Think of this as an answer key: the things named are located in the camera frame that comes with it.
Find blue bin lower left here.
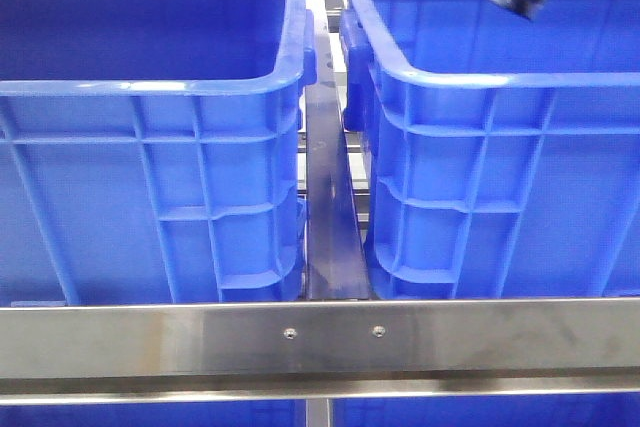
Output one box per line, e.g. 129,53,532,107
1,400,305,426

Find steel front shelf rail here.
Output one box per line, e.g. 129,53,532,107
1,298,639,405

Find blue plastic bin left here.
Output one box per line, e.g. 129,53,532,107
1,0,316,307

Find blue plastic bin right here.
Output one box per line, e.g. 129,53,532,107
341,0,639,299

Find steel centre divider bar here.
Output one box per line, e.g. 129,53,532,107
305,0,370,300

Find blue plastic bin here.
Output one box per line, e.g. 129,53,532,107
1,0,316,307
341,0,639,299

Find blue bin lower right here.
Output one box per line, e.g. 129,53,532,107
333,393,639,426

